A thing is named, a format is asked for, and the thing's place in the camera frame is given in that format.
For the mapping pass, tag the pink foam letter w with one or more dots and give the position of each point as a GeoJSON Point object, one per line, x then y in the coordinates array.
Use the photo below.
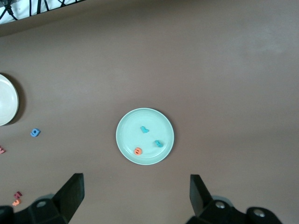
{"type": "Point", "coordinates": [2, 150]}

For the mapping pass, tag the teal foam letter r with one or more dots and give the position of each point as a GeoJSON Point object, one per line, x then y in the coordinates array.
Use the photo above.
{"type": "Point", "coordinates": [144, 129]}

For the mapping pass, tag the brown table cover sheet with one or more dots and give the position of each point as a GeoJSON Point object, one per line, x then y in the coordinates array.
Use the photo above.
{"type": "Point", "coordinates": [210, 70]}

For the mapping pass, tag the beige plate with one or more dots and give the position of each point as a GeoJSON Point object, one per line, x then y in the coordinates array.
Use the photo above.
{"type": "Point", "coordinates": [7, 100]}

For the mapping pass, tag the blue foam letter g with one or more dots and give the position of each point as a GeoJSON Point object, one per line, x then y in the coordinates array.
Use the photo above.
{"type": "Point", "coordinates": [35, 133]}

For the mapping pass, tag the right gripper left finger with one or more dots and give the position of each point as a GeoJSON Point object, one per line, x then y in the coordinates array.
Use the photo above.
{"type": "Point", "coordinates": [71, 196]}

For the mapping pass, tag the pale green plate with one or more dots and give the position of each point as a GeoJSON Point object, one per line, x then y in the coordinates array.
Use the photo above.
{"type": "Point", "coordinates": [130, 130]}

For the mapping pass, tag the orange foam letter e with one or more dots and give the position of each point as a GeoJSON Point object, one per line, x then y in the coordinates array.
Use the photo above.
{"type": "Point", "coordinates": [138, 151]}

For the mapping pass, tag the orange foam letter t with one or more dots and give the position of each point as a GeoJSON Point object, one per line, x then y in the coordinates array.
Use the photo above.
{"type": "Point", "coordinates": [16, 202]}

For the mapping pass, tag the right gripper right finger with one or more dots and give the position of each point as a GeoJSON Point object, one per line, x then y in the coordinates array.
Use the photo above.
{"type": "Point", "coordinates": [198, 198]}

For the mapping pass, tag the dark red foam letter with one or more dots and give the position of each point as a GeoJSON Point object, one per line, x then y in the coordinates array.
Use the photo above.
{"type": "Point", "coordinates": [18, 194]}

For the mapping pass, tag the teal foam letter d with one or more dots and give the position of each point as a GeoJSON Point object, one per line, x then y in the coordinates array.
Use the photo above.
{"type": "Point", "coordinates": [158, 143]}

